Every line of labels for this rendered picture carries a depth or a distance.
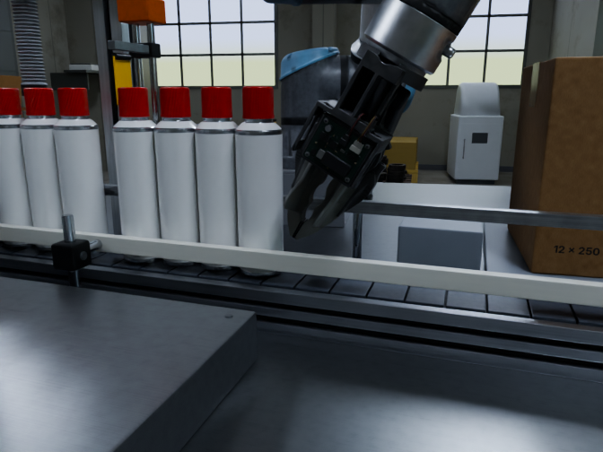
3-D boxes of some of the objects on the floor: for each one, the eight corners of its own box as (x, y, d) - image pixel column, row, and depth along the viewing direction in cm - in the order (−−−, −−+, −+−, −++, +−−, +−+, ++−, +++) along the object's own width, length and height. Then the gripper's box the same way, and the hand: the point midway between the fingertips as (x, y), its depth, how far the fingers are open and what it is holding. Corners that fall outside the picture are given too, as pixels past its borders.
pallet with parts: (412, 199, 549) (414, 157, 538) (297, 195, 572) (297, 154, 561) (411, 185, 634) (413, 149, 623) (311, 182, 657) (311, 146, 646)
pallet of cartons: (417, 172, 741) (419, 136, 728) (420, 183, 649) (422, 143, 637) (320, 169, 766) (320, 134, 754) (309, 179, 675) (309, 141, 663)
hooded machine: (498, 186, 633) (508, 81, 602) (450, 184, 643) (458, 82, 613) (489, 177, 698) (498, 82, 668) (445, 176, 709) (452, 82, 678)
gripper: (342, 30, 44) (236, 228, 52) (432, 83, 43) (310, 278, 51) (362, 39, 52) (267, 210, 60) (440, 85, 51) (333, 254, 59)
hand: (301, 225), depth 58 cm, fingers closed
